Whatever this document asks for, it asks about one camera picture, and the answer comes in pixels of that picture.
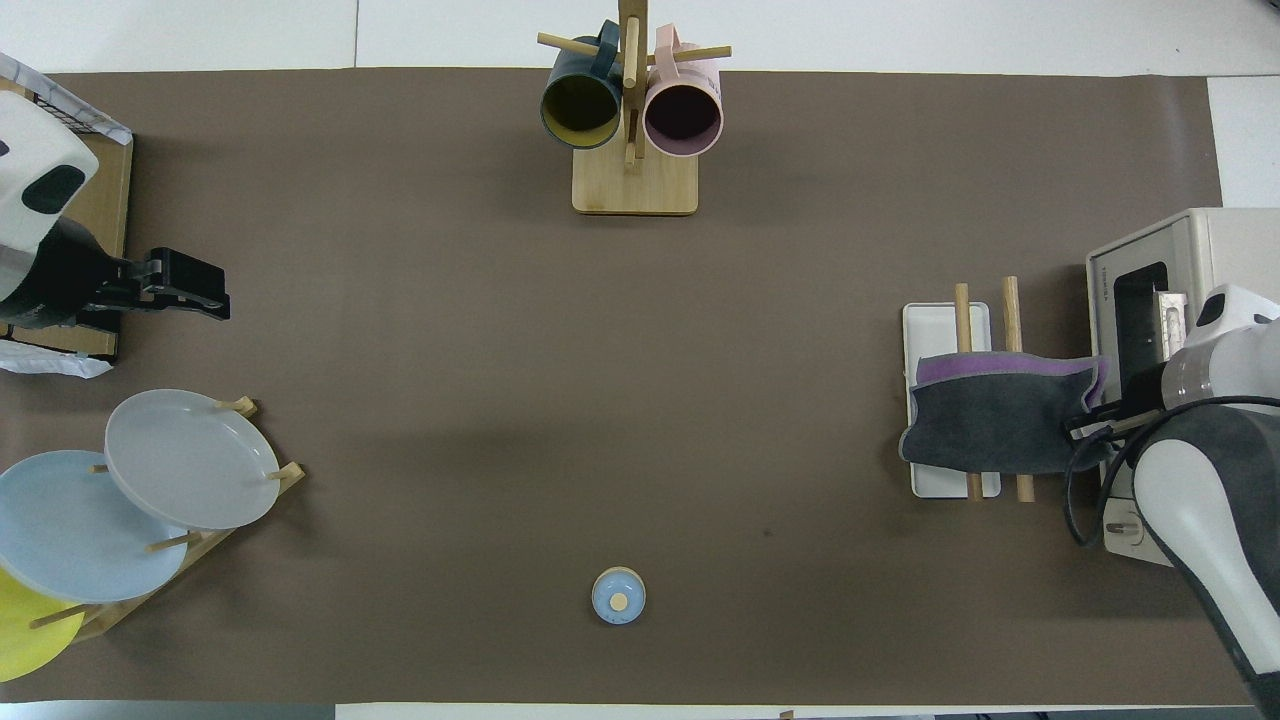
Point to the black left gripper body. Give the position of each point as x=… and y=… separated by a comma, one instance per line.
x=80, y=290

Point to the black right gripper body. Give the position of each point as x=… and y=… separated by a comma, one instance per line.
x=1145, y=390

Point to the purple and grey towel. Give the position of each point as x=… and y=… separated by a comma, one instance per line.
x=1000, y=420

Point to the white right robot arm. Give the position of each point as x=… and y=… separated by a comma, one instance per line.
x=1210, y=500

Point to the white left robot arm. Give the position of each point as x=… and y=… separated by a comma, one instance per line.
x=30, y=140

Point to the white towel rack wooden rods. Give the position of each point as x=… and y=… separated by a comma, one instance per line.
x=935, y=330

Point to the wooden plate rack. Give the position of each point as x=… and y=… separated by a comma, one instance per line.
x=215, y=545

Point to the white crumpled paper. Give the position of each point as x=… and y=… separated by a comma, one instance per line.
x=50, y=362

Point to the wooden shelf box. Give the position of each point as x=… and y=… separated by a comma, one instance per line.
x=110, y=200

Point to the beige toaster oven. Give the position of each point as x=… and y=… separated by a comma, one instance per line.
x=1130, y=240

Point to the grey plate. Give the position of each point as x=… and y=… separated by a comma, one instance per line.
x=190, y=460

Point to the white patterned paper sheet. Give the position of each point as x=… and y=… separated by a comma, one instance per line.
x=90, y=120

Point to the light blue plate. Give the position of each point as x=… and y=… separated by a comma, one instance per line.
x=70, y=530

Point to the yellow plate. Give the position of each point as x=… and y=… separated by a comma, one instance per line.
x=25, y=640

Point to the dark blue mug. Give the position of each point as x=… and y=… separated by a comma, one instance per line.
x=570, y=70

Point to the brown table mat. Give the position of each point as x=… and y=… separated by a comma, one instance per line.
x=650, y=400

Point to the wooden mug tree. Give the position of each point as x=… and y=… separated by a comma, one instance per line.
x=635, y=190

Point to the small blue round bell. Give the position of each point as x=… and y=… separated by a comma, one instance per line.
x=618, y=600

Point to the pink mug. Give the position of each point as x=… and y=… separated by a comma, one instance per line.
x=685, y=75

